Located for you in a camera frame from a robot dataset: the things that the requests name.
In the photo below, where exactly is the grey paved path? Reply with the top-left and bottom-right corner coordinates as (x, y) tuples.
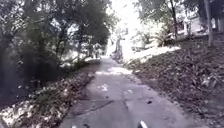
(58, 56), (208, 128)

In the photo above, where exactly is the bush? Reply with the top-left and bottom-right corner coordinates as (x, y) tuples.
(151, 28), (176, 48)

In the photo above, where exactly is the leaf-covered slope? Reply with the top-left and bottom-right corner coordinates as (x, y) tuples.
(123, 33), (224, 128)

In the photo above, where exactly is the wood of dark trees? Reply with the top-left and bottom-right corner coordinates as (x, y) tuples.
(0, 0), (118, 98)

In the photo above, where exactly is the leaf-covered ground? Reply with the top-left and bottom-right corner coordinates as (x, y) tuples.
(0, 59), (101, 128)

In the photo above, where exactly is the tree with dark trunk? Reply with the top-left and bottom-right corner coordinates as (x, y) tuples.
(133, 0), (201, 42)

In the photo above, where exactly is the building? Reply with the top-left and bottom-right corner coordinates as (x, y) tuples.
(173, 13), (224, 38)

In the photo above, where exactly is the pale tree trunk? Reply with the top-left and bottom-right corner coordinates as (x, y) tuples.
(203, 0), (215, 48)

